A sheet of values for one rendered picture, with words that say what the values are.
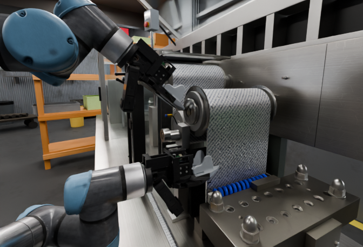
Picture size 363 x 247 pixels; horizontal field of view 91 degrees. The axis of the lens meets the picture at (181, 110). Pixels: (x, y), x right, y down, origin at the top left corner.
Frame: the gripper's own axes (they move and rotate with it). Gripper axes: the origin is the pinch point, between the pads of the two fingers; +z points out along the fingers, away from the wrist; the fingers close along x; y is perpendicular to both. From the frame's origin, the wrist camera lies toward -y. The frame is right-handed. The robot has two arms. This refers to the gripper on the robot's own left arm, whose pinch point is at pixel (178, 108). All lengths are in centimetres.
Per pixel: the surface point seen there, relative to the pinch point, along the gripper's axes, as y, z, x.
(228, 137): 1.4, 14.4, -8.2
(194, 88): 7.1, -0.4, -1.9
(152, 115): -4, 17, 66
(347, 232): 13, 214, 18
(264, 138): 8.9, 26.9, -8.2
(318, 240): -7.4, 29.4, -30.0
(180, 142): -7.7, 7.3, 0.4
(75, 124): -148, 6, 559
